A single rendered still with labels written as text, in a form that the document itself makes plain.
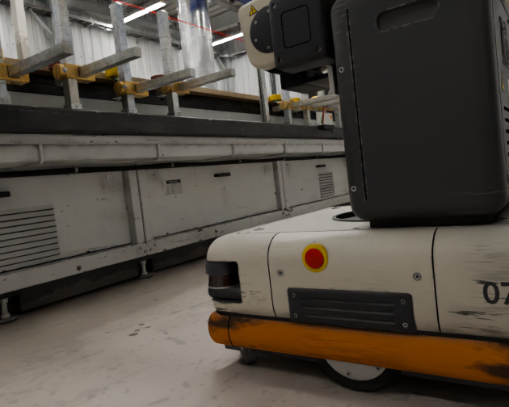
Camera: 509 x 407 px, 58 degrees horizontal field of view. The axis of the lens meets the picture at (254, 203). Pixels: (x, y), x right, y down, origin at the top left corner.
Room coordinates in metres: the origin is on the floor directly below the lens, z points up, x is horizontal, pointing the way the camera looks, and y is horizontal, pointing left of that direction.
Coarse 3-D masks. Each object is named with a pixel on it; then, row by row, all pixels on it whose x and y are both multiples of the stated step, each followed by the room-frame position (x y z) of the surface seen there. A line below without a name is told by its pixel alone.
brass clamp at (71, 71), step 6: (54, 66) 1.58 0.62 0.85; (60, 66) 1.57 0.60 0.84; (66, 66) 1.58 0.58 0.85; (72, 66) 1.60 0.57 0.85; (78, 66) 1.62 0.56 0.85; (54, 72) 1.58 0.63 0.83; (60, 72) 1.57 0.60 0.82; (66, 72) 1.58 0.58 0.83; (72, 72) 1.60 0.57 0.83; (78, 72) 1.62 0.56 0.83; (60, 78) 1.59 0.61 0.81; (66, 78) 1.59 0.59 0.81; (72, 78) 1.60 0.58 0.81; (78, 78) 1.62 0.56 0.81; (84, 78) 1.63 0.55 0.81; (90, 78) 1.66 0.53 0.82
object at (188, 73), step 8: (176, 72) 1.70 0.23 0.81; (184, 72) 1.67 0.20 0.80; (192, 72) 1.67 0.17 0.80; (152, 80) 1.77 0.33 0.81; (160, 80) 1.75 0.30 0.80; (168, 80) 1.72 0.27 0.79; (176, 80) 1.71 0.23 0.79; (136, 88) 1.82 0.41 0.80; (144, 88) 1.80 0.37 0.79; (152, 88) 1.79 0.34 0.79; (112, 96) 1.90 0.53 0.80; (120, 96) 1.88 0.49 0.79
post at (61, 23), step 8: (56, 0) 1.59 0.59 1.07; (64, 0) 1.61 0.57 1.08; (56, 8) 1.60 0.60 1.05; (64, 8) 1.61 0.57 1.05; (56, 16) 1.60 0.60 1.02; (64, 16) 1.60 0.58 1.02; (56, 24) 1.60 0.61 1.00; (64, 24) 1.60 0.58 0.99; (56, 32) 1.61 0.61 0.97; (64, 32) 1.60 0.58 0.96; (64, 40) 1.59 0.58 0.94; (72, 56) 1.61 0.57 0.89; (64, 80) 1.60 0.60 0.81; (72, 80) 1.60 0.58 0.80; (64, 88) 1.61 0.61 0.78; (72, 88) 1.60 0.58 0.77; (72, 96) 1.60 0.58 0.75
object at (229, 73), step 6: (216, 72) 1.91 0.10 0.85; (222, 72) 1.89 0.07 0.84; (228, 72) 1.87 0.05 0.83; (234, 72) 1.89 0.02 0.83; (198, 78) 1.96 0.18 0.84; (204, 78) 1.94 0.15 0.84; (210, 78) 1.93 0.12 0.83; (216, 78) 1.91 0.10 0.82; (222, 78) 1.91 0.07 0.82; (180, 84) 2.02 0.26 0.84; (186, 84) 2.01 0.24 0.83; (192, 84) 1.98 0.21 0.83; (198, 84) 1.97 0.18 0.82; (204, 84) 1.98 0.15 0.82; (156, 90) 2.11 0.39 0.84; (162, 96) 2.11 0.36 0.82
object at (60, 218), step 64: (0, 192) 1.58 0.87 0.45; (64, 192) 1.81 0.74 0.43; (128, 192) 2.04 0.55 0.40; (192, 192) 2.41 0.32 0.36; (256, 192) 2.90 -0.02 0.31; (320, 192) 3.63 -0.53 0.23; (0, 256) 1.58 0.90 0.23; (64, 256) 1.78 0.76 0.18; (128, 256) 1.99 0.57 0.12; (192, 256) 2.35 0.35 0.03
